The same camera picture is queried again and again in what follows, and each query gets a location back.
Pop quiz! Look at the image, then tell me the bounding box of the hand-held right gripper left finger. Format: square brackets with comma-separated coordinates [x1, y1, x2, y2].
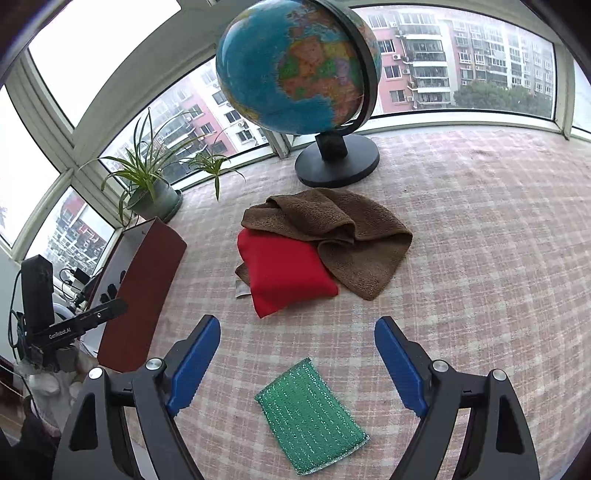
[53, 315, 222, 480]

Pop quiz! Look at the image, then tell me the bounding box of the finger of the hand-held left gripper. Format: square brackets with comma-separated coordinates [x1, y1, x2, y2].
[76, 298, 129, 334]

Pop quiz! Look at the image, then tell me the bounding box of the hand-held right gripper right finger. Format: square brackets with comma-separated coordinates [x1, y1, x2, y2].
[374, 316, 541, 480]

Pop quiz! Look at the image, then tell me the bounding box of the brown cardboard box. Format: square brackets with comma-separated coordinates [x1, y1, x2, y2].
[95, 217, 188, 374]

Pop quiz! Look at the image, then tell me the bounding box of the green scouring pad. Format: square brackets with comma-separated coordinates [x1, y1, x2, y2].
[255, 357, 370, 476]

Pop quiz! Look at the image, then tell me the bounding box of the brown towel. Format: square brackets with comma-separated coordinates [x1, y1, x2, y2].
[241, 188, 413, 301]

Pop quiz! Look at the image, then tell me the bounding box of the red cloth pouch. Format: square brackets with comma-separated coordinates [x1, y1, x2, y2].
[235, 228, 339, 318]

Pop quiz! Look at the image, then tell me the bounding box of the person's left forearm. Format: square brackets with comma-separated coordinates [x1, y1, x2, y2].
[14, 399, 63, 467]

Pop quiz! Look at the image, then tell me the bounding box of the person's left hand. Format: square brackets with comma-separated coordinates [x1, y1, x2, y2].
[25, 364, 83, 408]

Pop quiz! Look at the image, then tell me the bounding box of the potted spider plant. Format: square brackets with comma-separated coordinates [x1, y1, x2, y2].
[78, 107, 245, 232]

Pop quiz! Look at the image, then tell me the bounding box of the checked tablecloth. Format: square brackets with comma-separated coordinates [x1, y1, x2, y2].
[78, 127, 591, 480]

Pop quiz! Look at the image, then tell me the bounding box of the blue desk globe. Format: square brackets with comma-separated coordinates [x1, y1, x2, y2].
[215, 0, 383, 189]

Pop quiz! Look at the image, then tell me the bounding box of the white ring light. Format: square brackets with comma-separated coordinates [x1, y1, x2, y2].
[52, 295, 79, 320]

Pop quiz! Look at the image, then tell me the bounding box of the left hand-held gripper cable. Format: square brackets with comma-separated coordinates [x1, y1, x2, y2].
[8, 270, 29, 365]

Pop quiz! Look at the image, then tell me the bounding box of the white window frame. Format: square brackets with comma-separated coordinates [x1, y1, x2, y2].
[0, 0, 591, 261]

